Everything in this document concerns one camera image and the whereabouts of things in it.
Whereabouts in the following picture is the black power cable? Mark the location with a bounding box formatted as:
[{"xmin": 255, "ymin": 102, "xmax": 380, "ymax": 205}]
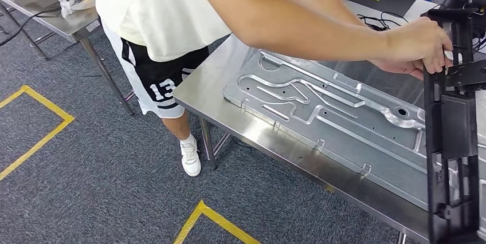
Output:
[{"xmin": 0, "ymin": 6, "xmax": 61, "ymax": 49}]

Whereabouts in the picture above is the long black plastic part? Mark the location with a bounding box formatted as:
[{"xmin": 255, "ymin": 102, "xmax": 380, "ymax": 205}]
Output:
[{"xmin": 420, "ymin": 7, "xmax": 486, "ymax": 244}]

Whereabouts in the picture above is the stainless steel workbench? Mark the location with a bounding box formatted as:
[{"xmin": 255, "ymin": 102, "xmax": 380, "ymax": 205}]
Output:
[{"xmin": 173, "ymin": 33, "xmax": 486, "ymax": 244}]

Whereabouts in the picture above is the person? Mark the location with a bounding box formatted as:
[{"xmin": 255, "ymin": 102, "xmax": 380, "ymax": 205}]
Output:
[{"xmin": 95, "ymin": 0, "xmax": 320, "ymax": 178}]

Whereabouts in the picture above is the black cable with adapter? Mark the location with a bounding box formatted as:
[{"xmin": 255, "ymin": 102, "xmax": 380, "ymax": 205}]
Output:
[{"xmin": 356, "ymin": 10, "xmax": 410, "ymax": 33}]

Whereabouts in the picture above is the yellow floor tape outline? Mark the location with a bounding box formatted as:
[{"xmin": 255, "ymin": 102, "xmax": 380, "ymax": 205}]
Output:
[
  {"xmin": 173, "ymin": 199, "xmax": 262, "ymax": 244},
  {"xmin": 0, "ymin": 85, "xmax": 75, "ymax": 182}
]

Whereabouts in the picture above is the stainless steel side table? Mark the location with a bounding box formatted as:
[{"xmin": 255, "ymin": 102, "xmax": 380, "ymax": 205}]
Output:
[{"xmin": 0, "ymin": 0, "xmax": 135, "ymax": 117}]

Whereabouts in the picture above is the stamped sheet metal panel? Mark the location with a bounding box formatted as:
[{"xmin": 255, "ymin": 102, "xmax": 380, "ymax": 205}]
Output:
[{"xmin": 223, "ymin": 49, "xmax": 486, "ymax": 241}]

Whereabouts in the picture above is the person's left hand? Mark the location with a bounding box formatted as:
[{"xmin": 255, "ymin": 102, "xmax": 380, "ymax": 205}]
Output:
[{"xmin": 369, "ymin": 58, "xmax": 426, "ymax": 81}]

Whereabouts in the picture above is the person's right hand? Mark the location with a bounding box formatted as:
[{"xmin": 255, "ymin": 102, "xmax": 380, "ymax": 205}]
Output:
[{"xmin": 385, "ymin": 16, "xmax": 454, "ymax": 75}]

